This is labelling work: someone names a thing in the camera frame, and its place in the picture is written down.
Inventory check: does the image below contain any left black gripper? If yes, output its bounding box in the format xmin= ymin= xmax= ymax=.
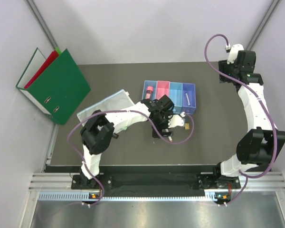
xmin=151 ymin=111 xmax=173 ymax=138

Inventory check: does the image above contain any pink drawer bin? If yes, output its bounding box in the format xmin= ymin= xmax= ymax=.
xmin=156 ymin=81 xmax=170 ymax=100

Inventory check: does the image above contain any pink capped crayon tube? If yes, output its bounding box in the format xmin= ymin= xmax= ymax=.
xmin=145 ymin=86 xmax=154 ymax=99

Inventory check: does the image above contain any light blue drawer bin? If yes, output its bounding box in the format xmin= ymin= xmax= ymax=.
xmin=142 ymin=80 xmax=157 ymax=100
xmin=169 ymin=82 xmax=182 ymax=113

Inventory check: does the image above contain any purple drawer bin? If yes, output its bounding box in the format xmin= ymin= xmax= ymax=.
xmin=181 ymin=83 xmax=197 ymax=114

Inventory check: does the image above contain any white blue whiteboard marker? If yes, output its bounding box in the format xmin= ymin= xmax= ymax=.
xmin=185 ymin=93 xmax=190 ymax=106

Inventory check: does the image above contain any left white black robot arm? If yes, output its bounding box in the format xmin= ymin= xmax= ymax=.
xmin=80 ymin=95 xmax=174 ymax=189

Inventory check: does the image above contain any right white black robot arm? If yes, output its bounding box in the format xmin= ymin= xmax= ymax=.
xmin=212 ymin=45 xmax=285 ymax=188

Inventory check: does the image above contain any small yellow eraser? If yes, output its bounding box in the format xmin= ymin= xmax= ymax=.
xmin=184 ymin=123 xmax=190 ymax=130

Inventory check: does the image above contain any clear mesh zipper pouch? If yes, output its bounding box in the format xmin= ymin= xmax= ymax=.
xmin=76 ymin=89 xmax=134 ymax=122

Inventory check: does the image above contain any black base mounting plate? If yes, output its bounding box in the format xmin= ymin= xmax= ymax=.
xmin=71 ymin=172 xmax=242 ymax=190

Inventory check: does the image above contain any green lever arch binder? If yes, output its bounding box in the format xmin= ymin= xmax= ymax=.
xmin=16 ymin=48 xmax=91 ymax=125

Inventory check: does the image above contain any red folder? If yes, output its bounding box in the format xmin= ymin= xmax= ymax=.
xmin=24 ymin=50 xmax=60 ymax=89

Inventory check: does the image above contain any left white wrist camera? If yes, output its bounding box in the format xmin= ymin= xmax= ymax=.
xmin=168 ymin=112 xmax=186 ymax=129

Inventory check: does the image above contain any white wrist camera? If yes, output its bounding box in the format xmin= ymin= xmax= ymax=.
xmin=168 ymin=112 xmax=186 ymax=129
xmin=225 ymin=44 xmax=244 ymax=65

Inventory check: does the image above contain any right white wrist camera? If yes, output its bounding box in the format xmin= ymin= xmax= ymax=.
xmin=225 ymin=44 xmax=244 ymax=65

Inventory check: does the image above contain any right aluminium corner post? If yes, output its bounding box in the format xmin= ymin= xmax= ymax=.
xmin=246 ymin=0 xmax=282 ymax=50

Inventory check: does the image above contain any aluminium corner post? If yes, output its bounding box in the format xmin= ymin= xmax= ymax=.
xmin=246 ymin=0 xmax=282 ymax=50
xmin=24 ymin=0 xmax=58 ymax=49

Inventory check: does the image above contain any slotted grey cable duct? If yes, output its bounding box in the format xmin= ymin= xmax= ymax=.
xmin=38 ymin=190 xmax=218 ymax=202

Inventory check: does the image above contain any left aluminium corner post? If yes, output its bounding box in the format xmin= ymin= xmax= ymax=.
xmin=24 ymin=0 xmax=58 ymax=49

